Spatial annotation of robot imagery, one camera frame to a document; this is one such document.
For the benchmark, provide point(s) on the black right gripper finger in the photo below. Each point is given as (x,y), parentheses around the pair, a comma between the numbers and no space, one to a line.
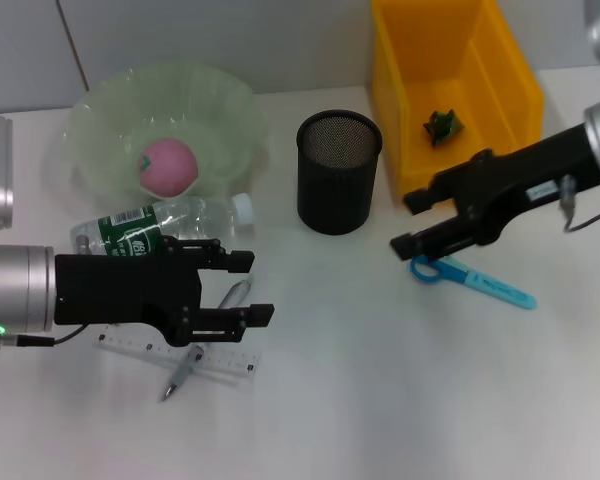
(445,240)
(450,185)

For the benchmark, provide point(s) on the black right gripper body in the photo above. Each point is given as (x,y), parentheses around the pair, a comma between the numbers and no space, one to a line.
(520,180)

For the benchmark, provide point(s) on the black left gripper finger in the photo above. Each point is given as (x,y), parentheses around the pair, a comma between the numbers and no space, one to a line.
(220,257)
(225,322)

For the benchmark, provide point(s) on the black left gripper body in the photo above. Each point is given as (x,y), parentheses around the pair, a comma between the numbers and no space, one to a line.
(120,290)

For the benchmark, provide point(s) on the clear green-label water bottle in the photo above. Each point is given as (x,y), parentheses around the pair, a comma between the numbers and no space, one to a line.
(190,217)

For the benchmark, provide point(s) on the pink toy peach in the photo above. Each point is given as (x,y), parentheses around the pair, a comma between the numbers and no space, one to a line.
(167,167)

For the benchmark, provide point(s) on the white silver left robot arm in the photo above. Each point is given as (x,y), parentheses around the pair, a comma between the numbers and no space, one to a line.
(15,287)

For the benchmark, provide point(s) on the clear plastic ruler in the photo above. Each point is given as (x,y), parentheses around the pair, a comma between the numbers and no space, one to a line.
(230,362)

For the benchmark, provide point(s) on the silver ballpoint pen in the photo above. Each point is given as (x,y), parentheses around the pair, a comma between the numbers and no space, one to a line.
(180,375)

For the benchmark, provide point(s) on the blue scissors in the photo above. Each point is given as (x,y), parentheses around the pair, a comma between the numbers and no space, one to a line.
(500,290)

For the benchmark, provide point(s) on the black mesh pen holder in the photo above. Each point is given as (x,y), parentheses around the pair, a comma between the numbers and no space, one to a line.
(330,200)

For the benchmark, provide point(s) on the translucent green fruit plate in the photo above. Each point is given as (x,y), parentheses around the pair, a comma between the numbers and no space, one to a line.
(105,115)

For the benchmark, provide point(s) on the yellow plastic bin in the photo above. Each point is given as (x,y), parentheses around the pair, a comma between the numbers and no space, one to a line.
(480,65)

